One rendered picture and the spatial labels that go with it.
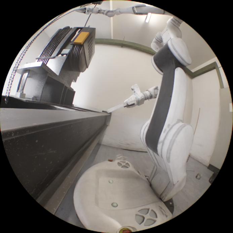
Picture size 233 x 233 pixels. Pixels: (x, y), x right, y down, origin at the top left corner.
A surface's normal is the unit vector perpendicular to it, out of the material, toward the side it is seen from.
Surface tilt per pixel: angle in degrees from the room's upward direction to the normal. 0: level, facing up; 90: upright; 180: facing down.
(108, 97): 90
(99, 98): 90
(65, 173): 0
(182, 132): 80
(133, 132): 90
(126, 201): 0
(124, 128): 90
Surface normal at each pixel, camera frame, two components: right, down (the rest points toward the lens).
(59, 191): 0.22, -0.98
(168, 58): -0.82, 0.56
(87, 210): -0.24, -0.88
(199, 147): -0.98, -0.22
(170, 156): -0.16, 0.15
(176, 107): 0.03, 0.02
